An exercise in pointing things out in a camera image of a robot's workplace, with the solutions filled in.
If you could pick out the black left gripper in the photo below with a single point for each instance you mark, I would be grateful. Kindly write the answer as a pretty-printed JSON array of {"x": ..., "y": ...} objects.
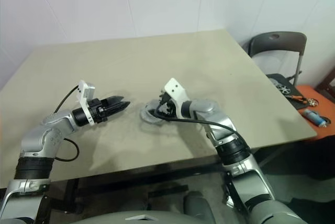
[{"x": 99, "y": 110}]

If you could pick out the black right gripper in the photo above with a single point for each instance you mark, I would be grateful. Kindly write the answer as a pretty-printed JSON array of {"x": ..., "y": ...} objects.
[{"x": 170, "y": 107}]

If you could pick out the grey round motor cover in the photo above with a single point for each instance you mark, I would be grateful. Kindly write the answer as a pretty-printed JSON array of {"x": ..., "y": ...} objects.
[{"x": 151, "y": 102}]

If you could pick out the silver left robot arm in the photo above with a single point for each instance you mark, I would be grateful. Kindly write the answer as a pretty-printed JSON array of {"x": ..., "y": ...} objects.
[{"x": 49, "y": 132}]

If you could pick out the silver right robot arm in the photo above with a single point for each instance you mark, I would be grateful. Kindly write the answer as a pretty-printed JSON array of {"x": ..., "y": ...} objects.
[{"x": 206, "y": 109}]

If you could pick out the black flat bar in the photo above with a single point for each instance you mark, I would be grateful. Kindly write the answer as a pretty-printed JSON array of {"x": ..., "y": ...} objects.
[{"x": 167, "y": 191}]

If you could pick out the dark rounded shape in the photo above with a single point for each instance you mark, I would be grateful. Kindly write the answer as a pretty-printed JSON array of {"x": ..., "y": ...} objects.
[{"x": 199, "y": 208}]

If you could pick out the white spoked metal part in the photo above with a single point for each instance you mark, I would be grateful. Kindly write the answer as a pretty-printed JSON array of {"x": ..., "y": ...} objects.
[{"x": 281, "y": 86}]

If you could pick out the dark grey folding chair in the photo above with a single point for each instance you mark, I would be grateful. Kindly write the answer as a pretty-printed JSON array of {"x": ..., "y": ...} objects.
[{"x": 277, "y": 42}]

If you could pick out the blue cylindrical tool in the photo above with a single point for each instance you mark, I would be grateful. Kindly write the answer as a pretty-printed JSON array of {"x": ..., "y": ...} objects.
[{"x": 314, "y": 116}]

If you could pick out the orange box with tools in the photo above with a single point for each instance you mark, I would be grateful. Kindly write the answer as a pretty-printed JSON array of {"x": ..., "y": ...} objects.
[{"x": 327, "y": 111}]

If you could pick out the dark wooden furniture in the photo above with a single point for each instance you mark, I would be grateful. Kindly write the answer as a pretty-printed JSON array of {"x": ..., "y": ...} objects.
[{"x": 328, "y": 82}]

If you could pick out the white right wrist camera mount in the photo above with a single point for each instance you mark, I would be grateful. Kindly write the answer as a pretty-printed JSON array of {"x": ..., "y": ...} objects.
[{"x": 175, "y": 86}]

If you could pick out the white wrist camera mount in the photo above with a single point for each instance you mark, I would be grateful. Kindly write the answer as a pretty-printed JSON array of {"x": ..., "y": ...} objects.
[
  {"x": 85, "y": 88},
  {"x": 175, "y": 86}
]

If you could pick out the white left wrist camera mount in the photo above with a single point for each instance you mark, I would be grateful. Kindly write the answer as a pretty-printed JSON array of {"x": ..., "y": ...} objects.
[{"x": 85, "y": 88}]

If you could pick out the black metal table frame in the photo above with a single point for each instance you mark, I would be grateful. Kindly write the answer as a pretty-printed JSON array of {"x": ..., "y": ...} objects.
[{"x": 146, "y": 173}]

